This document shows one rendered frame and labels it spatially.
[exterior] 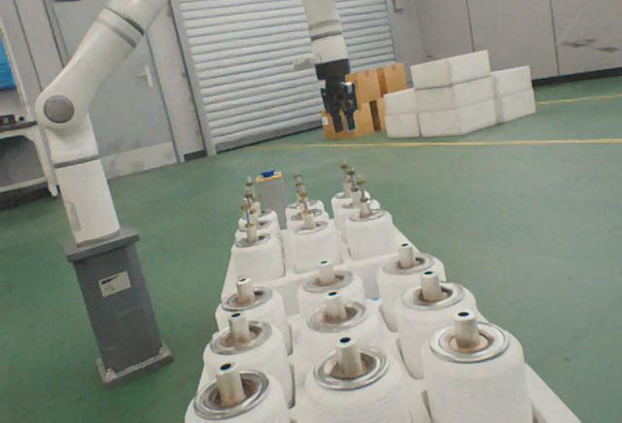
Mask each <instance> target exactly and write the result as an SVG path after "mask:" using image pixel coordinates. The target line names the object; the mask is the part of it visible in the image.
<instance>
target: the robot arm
mask: <svg viewBox="0 0 622 423"><path fill-rule="evenodd" d="M168 1H169V0H111V1H110V2H109V3H108V4H107V5H106V6H105V8H104V9H103V10H102V12H101V13H100V15H99V16H98V17H97V19H96V20H95V22H94V23H93V25H92V26H91V28H90V29H89V31H88V33H87V34H86V36H85V38H84V39H83V41H82V43H81V44H80V45H79V47H78V49H77V51H76V52H75V54H74V56H73V57H72V59H71V60H70V62H69V63H68V64H67V66H66V67H65V68H64V69H63V70H62V72H61V73H60V74H59V75H58V76H57V77H56V78H55V80H54V81H53V82H52V83H51V84H50V85H49V86H48V87H47V88H46V89H45V90H44V91H43V92H42V93H41V94H40V96H39V97H38V99H37V101H36V104H35V114H36V117H37V119H38V121H39V123H40V124H41V125H42V126H43V127H44V130H45V132H46V136H47V139H48V143H49V147H50V152H51V160H52V166H53V168H54V172H55V175H56V178H57V181H58V185H59V187H60V190H61V194H62V197H63V200H64V205H63V206H65V209H66V213H67V216H68V220H69V223H70V226H71V230H72V232H73V235H74V239H75V241H74V242H76V245H77V246H78V248H80V247H83V246H87V245H92V244H96V243H100V242H103V241H106V240H109V239H112V238H114V237H116V236H118V235H120V234H121V230H120V226H119V223H118V219H117V216H116V212H115V209H114V205H113V202H112V199H111V195H110V192H109V188H108V185H107V181H106V178H105V175H104V171H103V168H102V164H101V161H100V158H99V155H98V151H97V146H96V142H95V138H94V134H93V131H92V127H91V123H90V120H89V116H88V112H87V108H88V106H89V104H90V102H91V101H92V99H93V97H94V95H95V94H96V93H97V91H98V90H99V88H100V87H101V85H102V84H103V83H104V81H105V80H106V79H107V78H108V77H109V76H110V75H111V74H112V73H113V72H114V71H115V70H116V69H117V68H118V67H119V66H120V65H121V64H122V63H123V62H124V61H125V60H126V59H127V58H128V56H129V55H130V54H131V53H132V51H133V50H134V49H135V48H136V47H137V45H138V44H139V43H140V41H141V40H142V38H143V37H144V35H145V34H146V32H147V31H148V29H149V28H150V26H151V25H152V23H153V22H154V21H155V19H156V18H157V16H158V15H159V13H160V12H161V11H162V9H163V8H164V6H165V5H166V4H167V2H168ZM302 3H303V7H304V10H305V13H306V16H307V23H308V28H309V34H310V38H311V44H312V54H309V55H306V56H304V57H301V58H299V59H296V60H295V61H294V69H296V70H297V69H300V68H304V67H308V66H312V65H315V68H316V73H317V78H318V80H319V81H325V87H324V88H320V94H321V97H322V100H323V104H324V108H325V112H326V113H328V114H329V115H330V116H331V122H332V127H333V131H334V132H340V131H343V124H342V120H341V115H338V114H340V109H341V112H342V114H343V115H345V116H343V119H344V123H345V128H346V132H348V133H350V132H354V131H356V130H357V128H356V123H355V118H354V114H353V113H355V110H358V103H357V97H356V91H355V84H354V83H353V82H351V83H347V81H346V79H345V76H346V75H349V74H350V73H351V69H350V64H349V58H348V54H347V49H346V44H345V41H344V38H343V35H342V30H341V24H340V19H339V15H338V12H337V11H336V8H335V5H334V0H302ZM352 101H353V104H352ZM344 106H345V107H344Z"/></svg>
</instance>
